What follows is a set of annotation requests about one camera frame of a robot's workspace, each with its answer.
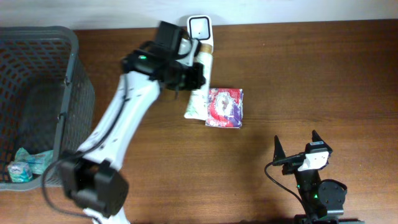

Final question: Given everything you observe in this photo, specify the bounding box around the grey plastic basket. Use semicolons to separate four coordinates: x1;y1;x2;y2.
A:
1;26;95;191

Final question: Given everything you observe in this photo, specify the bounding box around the red purple pad package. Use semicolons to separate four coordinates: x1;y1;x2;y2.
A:
205;88;244;129

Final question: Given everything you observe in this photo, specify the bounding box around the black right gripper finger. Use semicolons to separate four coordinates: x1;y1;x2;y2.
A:
312;130;323;142
273;135;286;162

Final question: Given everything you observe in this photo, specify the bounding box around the white barcode scanner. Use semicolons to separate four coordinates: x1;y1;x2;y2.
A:
187;15;214;47

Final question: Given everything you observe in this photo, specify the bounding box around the teal Kleenex tissue pack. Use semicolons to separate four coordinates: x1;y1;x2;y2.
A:
7;162;33;183

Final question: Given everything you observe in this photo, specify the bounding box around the white floral lotion tube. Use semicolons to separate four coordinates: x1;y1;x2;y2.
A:
184;44;213;121

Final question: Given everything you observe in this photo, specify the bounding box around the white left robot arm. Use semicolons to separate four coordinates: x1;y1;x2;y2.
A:
57;21;206;223

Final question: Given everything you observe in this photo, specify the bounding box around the teal toilet wipes pack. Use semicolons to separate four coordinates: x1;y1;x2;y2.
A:
15;147;53;175

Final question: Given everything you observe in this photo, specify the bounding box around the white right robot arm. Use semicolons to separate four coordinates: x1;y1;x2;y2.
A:
264;130;363;224

